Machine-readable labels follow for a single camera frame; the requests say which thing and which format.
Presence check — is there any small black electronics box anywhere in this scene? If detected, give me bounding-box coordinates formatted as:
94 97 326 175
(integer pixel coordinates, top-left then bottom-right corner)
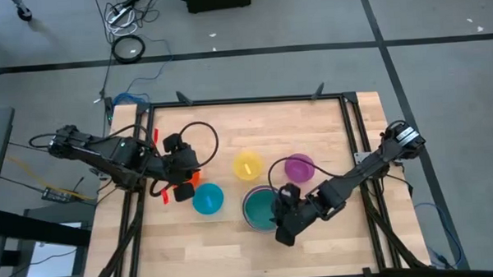
41 186 74 205

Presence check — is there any pink plastic bowl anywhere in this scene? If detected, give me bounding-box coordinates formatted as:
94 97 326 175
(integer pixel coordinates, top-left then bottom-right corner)
242 185 280 233

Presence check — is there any blue coiled cable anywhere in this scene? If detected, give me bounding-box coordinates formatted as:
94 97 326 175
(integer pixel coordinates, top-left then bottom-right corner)
112 91 150 107

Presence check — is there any white coiled cable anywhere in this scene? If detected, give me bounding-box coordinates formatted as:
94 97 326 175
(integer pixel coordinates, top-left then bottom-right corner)
104 8 140 37

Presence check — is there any power strip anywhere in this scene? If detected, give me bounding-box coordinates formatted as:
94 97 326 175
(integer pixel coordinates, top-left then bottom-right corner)
106 4 135 25

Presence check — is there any black desk crossbar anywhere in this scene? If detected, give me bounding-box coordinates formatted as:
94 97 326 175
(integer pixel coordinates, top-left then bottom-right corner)
0 205 93 251

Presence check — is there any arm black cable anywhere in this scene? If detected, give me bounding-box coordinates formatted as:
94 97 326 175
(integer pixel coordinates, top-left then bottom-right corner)
266 154 344 189
177 120 221 170

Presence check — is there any white panel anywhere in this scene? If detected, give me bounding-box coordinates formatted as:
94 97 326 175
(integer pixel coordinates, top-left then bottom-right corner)
25 240 78 277

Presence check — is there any orange plastic cup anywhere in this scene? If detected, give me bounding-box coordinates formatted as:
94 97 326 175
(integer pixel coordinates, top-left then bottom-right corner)
187 169 203 190

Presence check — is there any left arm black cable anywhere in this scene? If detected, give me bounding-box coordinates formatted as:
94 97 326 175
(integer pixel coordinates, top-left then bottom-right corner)
177 120 221 170

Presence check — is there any purple plastic cup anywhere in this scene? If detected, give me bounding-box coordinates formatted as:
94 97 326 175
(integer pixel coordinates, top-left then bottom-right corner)
283 152 316 185

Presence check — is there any black coiled cable ring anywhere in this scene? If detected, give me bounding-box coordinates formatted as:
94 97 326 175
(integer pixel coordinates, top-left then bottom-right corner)
110 34 147 65

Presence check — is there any yellow plastic cup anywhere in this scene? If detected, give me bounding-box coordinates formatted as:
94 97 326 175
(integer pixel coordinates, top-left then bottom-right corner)
232 150 265 182

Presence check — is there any black aluminium table frame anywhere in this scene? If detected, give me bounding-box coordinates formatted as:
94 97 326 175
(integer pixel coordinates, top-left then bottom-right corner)
76 79 433 277

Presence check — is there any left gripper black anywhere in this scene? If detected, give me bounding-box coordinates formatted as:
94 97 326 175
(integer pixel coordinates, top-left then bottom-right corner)
162 132 202 204

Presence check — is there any black adapter with green light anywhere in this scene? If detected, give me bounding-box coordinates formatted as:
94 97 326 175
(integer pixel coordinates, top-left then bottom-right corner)
104 96 116 122

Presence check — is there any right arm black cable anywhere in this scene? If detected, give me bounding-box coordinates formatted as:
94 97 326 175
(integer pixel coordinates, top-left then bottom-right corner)
266 154 344 189

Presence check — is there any yellow cable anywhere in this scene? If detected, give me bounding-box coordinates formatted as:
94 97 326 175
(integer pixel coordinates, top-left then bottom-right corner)
7 153 96 205

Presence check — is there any blue plastic cup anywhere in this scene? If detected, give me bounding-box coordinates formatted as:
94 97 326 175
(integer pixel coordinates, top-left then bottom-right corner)
191 181 226 216

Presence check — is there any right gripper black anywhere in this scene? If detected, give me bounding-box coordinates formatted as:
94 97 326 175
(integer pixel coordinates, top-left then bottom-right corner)
270 182 320 248

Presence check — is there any thin blue floor cable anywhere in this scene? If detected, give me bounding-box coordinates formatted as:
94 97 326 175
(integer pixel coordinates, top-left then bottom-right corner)
412 199 466 271

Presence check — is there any grey metal mounting plate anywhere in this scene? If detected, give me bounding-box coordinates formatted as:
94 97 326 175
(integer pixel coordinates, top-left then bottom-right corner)
353 150 374 166

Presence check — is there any black chair caster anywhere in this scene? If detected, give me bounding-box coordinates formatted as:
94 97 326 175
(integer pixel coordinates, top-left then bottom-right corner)
14 0 35 22

